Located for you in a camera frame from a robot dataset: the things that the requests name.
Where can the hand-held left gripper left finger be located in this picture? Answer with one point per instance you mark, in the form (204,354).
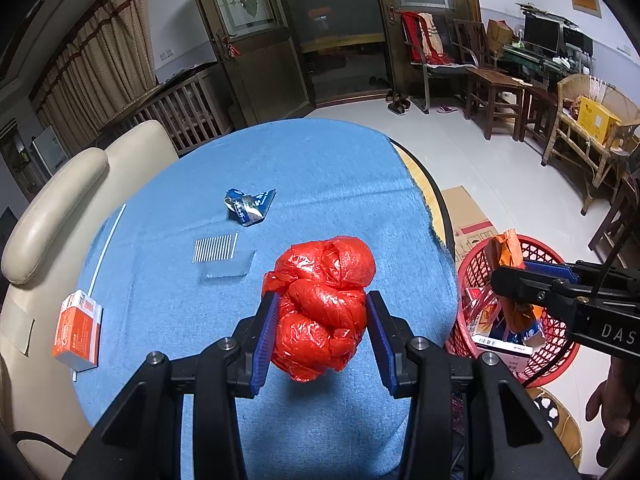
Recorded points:
(265,340)

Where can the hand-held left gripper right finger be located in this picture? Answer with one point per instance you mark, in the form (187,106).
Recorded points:
(380,340)

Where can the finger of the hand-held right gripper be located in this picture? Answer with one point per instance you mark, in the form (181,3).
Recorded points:
(555,271)
(530,289)

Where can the orange wrapper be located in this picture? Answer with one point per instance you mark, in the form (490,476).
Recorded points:
(507,250)

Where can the blue toothpaste box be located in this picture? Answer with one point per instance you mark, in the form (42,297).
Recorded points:
(532,334)

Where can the red plastic bag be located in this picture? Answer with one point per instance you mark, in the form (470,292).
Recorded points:
(320,305)

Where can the red plastic basket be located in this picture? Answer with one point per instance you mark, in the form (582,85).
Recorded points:
(555,350)

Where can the person's right hand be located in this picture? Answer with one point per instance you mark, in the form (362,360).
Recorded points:
(615,400)

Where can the dark wooden chair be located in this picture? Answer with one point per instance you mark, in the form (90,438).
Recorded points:
(617,215)

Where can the flat cardboard box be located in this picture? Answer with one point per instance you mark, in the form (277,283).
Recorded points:
(467,215)

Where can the striped clear plastic packaging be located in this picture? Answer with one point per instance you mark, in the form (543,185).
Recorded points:
(220,252)

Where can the round patterned cushion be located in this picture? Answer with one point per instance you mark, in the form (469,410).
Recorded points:
(555,420)

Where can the blue foil wrapper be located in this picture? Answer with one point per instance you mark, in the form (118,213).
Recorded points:
(247,205)

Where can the rattan chair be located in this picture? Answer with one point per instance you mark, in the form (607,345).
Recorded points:
(570,130)

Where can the yellow box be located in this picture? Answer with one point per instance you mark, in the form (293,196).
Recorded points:
(597,120)

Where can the wooden stool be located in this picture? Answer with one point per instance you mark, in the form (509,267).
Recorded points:
(537,97)

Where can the blue tablecloth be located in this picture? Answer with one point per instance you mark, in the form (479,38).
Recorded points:
(310,170)

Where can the thin white stick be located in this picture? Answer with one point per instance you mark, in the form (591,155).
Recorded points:
(107,245)

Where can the small orange white box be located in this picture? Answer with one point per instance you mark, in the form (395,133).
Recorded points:
(77,330)

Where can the pink slipper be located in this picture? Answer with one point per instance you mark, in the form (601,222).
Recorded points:
(446,109)

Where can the brown wooden chair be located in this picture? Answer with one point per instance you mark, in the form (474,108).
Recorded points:
(490,80)

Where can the cluttered desk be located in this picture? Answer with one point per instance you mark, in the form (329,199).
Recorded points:
(530,60)

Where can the dark slipper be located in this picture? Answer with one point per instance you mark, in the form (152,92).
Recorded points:
(400,107)
(393,96)

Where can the metal chair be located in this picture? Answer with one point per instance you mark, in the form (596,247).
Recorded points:
(450,67)

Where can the small black monitor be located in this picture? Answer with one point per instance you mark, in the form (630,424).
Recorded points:
(577,42)

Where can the large black monitor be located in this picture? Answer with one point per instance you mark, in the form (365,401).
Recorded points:
(541,34)

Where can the wooden crib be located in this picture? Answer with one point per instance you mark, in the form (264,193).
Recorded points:
(185,115)

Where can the brown cardboard box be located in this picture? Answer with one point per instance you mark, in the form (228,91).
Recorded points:
(500,35)

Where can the beige leather sofa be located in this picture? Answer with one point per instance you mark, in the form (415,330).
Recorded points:
(55,200)

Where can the red striped cloth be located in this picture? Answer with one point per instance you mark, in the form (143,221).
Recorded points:
(420,35)

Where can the red door ornament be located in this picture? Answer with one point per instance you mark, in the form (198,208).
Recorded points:
(230,47)

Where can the beige curtain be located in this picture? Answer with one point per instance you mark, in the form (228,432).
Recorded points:
(100,60)

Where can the orange wall sign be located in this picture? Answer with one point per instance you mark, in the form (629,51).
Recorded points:
(586,2)

